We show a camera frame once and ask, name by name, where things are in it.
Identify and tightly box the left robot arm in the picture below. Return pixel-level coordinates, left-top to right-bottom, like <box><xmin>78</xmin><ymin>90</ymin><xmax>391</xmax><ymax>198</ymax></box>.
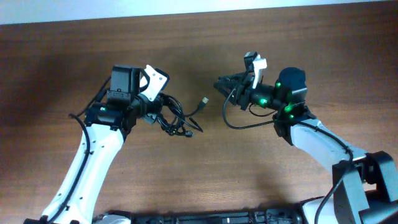
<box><xmin>25</xmin><ymin>65</ymin><xmax>169</xmax><ymax>223</ymax></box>

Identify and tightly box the camera cable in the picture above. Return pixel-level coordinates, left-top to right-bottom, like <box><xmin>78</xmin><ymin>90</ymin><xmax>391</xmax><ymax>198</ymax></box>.
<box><xmin>222</xmin><ymin>71</ymin><xmax>355</xmax><ymax>224</ymax></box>
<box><xmin>46</xmin><ymin>76</ymin><xmax>113</xmax><ymax>224</ymax></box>

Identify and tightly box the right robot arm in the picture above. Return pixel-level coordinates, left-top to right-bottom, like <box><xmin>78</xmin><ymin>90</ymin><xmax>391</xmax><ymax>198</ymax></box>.
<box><xmin>214</xmin><ymin>67</ymin><xmax>397</xmax><ymax>223</ymax></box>

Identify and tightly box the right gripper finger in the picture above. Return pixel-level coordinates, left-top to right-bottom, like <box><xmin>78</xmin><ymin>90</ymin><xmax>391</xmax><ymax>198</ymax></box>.
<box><xmin>213</xmin><ymin>82</ymin><xmax>237</xmax><ymax>101</ymax></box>
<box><xmin>216</xmin><ymin>72</ymin><xmax>245</xmax><ymax>86</ymax></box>

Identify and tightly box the left camera cable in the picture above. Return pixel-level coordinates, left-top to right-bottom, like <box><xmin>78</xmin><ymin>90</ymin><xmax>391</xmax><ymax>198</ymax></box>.
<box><xmin>46</xmin><ymin>76</ymin><xmax>113</xmax><ymax>224</ymax></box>

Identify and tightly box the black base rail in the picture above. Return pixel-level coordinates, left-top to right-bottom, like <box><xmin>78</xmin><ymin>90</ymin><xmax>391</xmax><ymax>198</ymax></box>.
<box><xmin>92</xmin><ymin>209</ymin><xmax>305</xmax><ymax>224</ymax></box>

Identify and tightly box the right camera cable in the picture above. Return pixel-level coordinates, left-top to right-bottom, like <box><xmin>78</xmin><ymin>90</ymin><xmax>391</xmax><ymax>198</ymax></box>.
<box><xmin>222</xmin><ymin>71</ymin><xmax>355</xmax><ymax>224</ymax></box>

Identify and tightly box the black usb cable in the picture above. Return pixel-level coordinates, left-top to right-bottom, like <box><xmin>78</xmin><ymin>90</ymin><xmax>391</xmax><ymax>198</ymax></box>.
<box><xmin>155</xmin><ymin>92</ymin><xmax>210</xmax><ymax>138</ymax></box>

